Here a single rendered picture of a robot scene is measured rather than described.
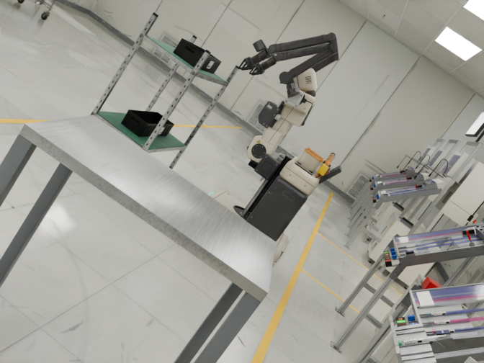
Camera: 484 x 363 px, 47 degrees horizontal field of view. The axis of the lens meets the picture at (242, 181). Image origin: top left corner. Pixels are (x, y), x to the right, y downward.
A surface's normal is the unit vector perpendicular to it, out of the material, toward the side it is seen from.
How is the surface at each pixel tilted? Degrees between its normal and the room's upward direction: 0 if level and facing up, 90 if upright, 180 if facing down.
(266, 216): 90
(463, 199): 90
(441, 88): 90
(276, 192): 90
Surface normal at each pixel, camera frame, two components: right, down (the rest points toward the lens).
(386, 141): -0.21, 0.09
